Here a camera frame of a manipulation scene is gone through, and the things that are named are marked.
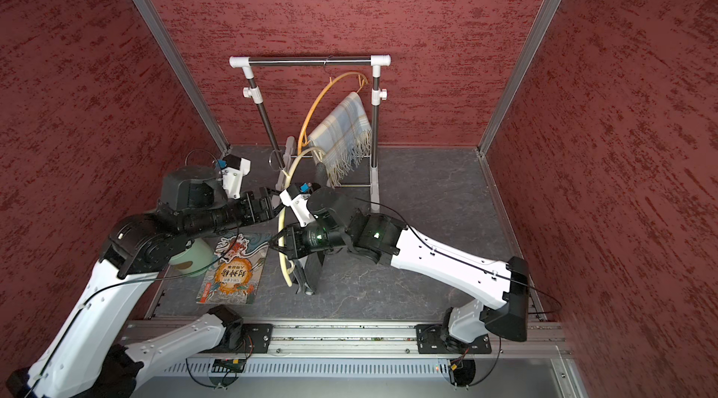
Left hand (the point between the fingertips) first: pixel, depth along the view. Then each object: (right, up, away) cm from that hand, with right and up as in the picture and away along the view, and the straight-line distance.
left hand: (276, 209), depth 61 cm
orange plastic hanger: (+2, +18, +15) cm, 24 cm away
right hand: (0, -9, -4) cm, 10 cm away
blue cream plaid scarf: (+13, +19, +32) cm, 39 cm away
